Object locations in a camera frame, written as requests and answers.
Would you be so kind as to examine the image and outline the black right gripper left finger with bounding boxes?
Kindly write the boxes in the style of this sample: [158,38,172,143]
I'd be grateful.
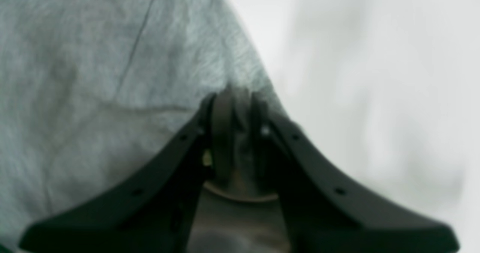
[19,92,234,253]

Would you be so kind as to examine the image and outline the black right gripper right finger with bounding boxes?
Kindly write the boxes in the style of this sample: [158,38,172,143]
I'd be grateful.
[250,93,460,253]

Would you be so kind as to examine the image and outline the grey T-shirt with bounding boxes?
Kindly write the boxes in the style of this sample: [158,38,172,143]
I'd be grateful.
[0,0,285,252]

